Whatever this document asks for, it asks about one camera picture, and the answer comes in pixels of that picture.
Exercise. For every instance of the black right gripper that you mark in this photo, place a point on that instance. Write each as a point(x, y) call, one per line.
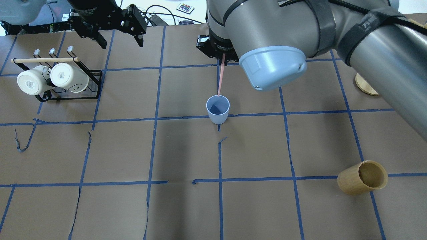
point(221, 45)

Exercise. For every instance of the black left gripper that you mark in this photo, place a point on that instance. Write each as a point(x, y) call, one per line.
point(94, 10)

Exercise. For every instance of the light blue plastic cup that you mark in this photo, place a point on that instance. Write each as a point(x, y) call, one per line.
point(218, 108)

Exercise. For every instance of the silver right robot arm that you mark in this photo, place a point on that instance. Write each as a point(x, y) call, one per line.
point(271, 40)

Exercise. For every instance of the round wooden cup stand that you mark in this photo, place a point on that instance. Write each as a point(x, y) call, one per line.
point(364, 86)

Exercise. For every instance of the small remote control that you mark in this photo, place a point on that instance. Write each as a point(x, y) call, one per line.
point(185, 8)

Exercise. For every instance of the wooden rack dowel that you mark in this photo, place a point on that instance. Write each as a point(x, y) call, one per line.
point(46, 60)

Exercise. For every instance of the white mug near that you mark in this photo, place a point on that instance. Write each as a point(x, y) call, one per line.
point(69, 77)

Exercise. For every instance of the white mug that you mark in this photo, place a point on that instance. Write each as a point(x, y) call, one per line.
point(34, 81)
point(69, 77)

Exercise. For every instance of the white mug far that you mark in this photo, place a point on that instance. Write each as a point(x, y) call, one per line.
point(34, 81)

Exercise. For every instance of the bamboo cylinder holder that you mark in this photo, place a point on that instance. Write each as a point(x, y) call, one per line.
point(362, 178)

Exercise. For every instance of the black wire mug rack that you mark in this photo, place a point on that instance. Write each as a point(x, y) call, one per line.
point(92, 92)

